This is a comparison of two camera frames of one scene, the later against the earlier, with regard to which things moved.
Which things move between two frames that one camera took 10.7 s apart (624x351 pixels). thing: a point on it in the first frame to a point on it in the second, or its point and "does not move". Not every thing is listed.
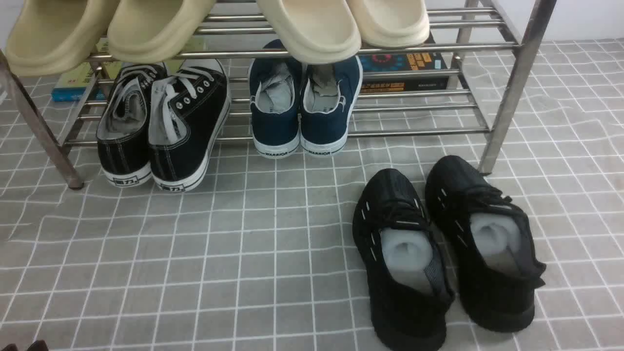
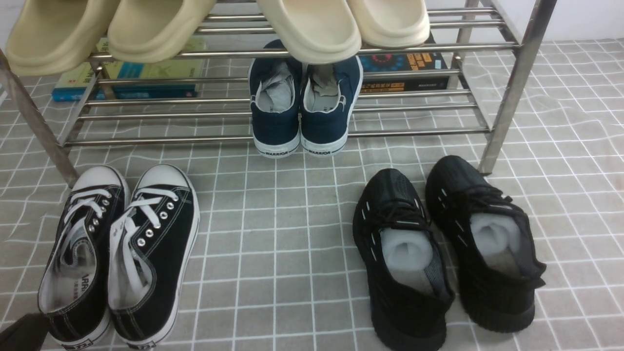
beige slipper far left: x=49 y=36 does not move
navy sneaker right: x=328 y=91 does not move
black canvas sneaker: x=123 y=129 to x=73 y=293
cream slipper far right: x=391 y=24 does not move
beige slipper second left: x=142 y=31 does not move
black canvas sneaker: x=187 y=109 to x=153 y=246
